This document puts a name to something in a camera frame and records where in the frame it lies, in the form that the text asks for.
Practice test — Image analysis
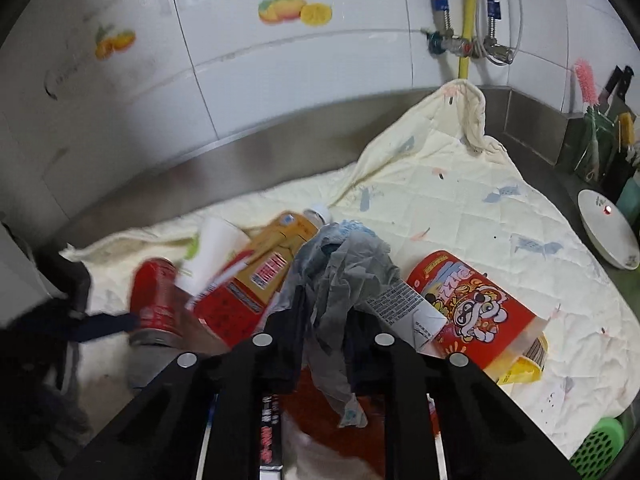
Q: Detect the white blue milk carton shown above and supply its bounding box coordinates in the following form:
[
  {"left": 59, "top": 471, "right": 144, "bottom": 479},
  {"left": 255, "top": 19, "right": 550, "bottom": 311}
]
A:
[{"left": 366, "top": 281, "right": 448, "bottom": 351}]

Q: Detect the pink bottle brush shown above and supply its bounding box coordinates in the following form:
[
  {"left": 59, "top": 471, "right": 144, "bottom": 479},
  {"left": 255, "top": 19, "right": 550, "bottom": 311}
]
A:
[{"left": 574, "top": 58, "right": 600, "bottom": 178}]

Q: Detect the left braided metal hose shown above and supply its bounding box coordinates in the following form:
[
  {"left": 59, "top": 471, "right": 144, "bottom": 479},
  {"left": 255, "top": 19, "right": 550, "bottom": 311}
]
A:
[{"left": 425, "top": 0, "right": 474, "bottom": 59}]

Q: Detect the cream quilted cloth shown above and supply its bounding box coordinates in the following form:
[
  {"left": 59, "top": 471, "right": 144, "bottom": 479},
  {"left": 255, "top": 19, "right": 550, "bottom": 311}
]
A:
[{"left": 60, "top": 78, "right": 640, "bottom": 461}]

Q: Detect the red soda can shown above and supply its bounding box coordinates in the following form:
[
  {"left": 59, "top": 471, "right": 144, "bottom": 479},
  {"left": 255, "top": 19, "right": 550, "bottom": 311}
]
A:
[{"left": 129, "top": 258, "right": 182, "bottom": 348}]

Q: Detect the yellow gas hose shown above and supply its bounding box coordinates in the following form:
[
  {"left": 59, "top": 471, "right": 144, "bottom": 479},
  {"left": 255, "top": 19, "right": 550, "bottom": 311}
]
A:
[{"left": 458, "top": 0, "right": 481, "bottom": 80}]

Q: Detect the braided metal hose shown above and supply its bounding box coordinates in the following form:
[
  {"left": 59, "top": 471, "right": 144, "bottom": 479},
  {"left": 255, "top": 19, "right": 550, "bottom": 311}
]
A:
[
  {"left": 425, "top": 0, "right": 474, "bottom": 59},
  {"left": 474, "top": 0, "right": 516, "bottom": 66}
]

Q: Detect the white paper cup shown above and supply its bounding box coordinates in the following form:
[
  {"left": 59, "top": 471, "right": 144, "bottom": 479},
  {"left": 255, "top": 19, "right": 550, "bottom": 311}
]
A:
[{"left": 175, "top": 217, "right": 250, "bottom": 296}]

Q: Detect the black handled knife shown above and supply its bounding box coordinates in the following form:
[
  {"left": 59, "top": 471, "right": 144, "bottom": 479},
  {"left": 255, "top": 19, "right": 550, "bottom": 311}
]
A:
[{"left": 597, "top": 65, "right": 634, "bottom": 114}]

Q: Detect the grey rag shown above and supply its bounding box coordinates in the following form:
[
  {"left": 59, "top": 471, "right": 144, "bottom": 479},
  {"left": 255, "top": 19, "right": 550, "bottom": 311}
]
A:
[{"left": 270, "top": 220, "right": 399, "bottom": 428}]

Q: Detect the right braided metal hose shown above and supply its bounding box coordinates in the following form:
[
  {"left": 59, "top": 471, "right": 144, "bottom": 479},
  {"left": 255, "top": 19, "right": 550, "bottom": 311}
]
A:
[{"left": 474, "top": 0, "right": 516, "bottom": 66}]

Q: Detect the yellow red snack wrapper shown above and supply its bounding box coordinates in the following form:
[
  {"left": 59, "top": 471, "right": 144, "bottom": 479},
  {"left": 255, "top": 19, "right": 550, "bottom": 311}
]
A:
[{"left": 498, "top": 334, "right": 548, "bottom": 386}]

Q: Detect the dark green utensil holder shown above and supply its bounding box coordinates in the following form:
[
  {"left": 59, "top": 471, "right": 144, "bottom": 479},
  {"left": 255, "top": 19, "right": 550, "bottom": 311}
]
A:
[{"left": 560, "top": 106, "right": 614, "bottom": 183}]

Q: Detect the green plastic trash basket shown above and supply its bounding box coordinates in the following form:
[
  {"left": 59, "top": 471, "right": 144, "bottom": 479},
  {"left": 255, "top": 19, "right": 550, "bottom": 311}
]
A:
[{"left": 570, "top": 417, "right": 625, "bottom": 480}]

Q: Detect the red printed plastic cup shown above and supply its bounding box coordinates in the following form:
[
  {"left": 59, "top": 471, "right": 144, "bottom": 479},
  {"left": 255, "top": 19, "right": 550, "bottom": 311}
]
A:
[{"left": 407, "top": 250, "right": 547, "bottom": 384}]

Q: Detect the white ceramic plate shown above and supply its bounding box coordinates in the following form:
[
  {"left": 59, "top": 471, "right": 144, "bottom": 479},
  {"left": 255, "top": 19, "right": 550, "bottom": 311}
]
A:
[{"left": 577, "top": 188, "right": 639, "bottom": 271}]

